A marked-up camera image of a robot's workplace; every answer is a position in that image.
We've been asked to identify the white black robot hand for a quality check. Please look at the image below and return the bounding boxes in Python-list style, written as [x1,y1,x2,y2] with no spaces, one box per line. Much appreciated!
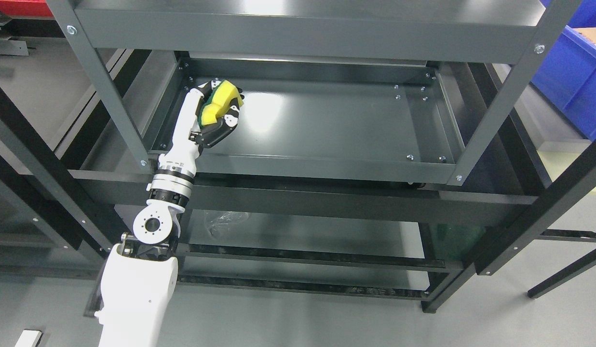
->
[158,79,244,174]

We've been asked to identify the green yellow sponge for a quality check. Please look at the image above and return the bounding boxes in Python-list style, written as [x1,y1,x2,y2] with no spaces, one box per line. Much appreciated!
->
[198,80,244,128]

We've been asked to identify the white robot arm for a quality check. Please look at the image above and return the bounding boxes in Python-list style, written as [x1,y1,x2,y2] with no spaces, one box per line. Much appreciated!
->
[95,155,196,347]

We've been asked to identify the dark grey metal shelf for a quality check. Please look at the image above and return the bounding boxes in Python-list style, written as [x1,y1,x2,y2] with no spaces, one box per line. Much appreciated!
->
[0,0,596,313]

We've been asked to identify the blue plastic bin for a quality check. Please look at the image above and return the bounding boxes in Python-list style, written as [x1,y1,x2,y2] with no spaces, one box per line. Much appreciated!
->
[531,0,596,141]

